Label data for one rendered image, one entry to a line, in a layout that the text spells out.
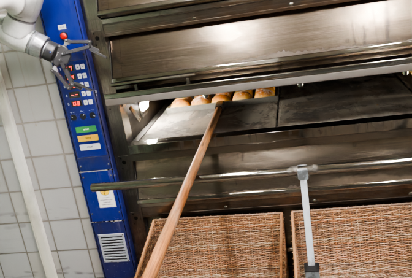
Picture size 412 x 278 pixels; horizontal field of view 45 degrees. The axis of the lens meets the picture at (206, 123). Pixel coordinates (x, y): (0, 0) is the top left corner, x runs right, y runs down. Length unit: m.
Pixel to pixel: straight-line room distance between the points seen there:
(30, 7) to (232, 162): 0.96
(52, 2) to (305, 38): 0.96
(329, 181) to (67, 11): 1.20
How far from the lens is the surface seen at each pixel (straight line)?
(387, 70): 1.77
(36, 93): 2.16
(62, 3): 2.01
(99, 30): 2.00
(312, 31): 1.87
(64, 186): 2.26
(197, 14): 1.89
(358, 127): 1.96
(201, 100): 2.43
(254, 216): 2.05
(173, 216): 1.33
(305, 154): 2.00
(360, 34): 1.88
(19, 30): 1.93
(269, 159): 2.01
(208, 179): 1.63
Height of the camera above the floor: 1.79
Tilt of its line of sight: 16 degrees down
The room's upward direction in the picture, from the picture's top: 9 degrees counter-clockwise
